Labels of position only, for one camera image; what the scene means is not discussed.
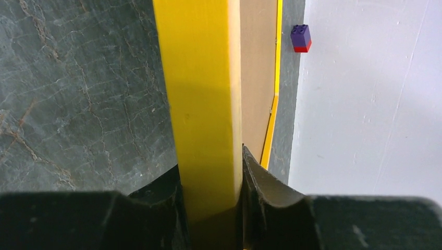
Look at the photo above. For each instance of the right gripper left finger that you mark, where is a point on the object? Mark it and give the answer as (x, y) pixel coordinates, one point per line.
(152, 217)

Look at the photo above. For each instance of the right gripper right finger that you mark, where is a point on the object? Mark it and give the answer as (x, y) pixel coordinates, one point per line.
(278, 217)

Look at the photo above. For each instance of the yellow picture frame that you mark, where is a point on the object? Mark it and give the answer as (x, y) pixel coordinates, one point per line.
(200, 45)

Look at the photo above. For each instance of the purple red toy brick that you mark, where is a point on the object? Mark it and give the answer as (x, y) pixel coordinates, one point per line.
(301, 38)

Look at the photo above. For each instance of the brown frame backing board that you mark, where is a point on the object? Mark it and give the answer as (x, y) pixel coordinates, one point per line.
(258, 48)

